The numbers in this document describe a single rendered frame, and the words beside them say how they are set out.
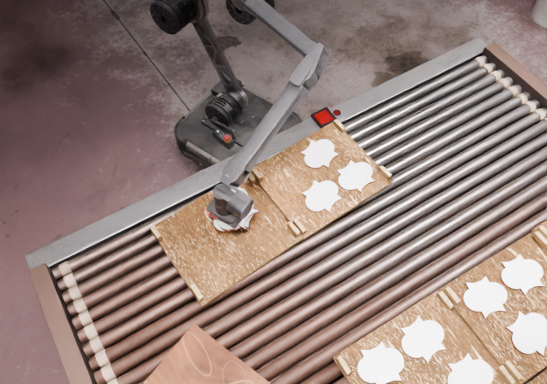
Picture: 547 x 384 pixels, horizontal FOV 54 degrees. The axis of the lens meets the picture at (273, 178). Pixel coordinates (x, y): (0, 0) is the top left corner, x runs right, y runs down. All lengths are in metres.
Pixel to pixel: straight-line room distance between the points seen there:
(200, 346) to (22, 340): 1.49
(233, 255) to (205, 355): 0.38
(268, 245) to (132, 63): 2.26
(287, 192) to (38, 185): 1.82
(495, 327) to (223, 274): 0.87
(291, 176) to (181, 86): 1.77
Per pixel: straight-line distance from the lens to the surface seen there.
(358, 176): 1.98
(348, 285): 1.80
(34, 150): 3.53
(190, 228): 1.89
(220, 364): 1.59
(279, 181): 1.96
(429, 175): 2.07
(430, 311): 1.80
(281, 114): 1.64
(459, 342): 1.79
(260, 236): 1.85
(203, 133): 3.01
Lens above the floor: 2.58
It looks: 57 degrees down
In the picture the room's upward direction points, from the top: 1 degrees counter-clockwise
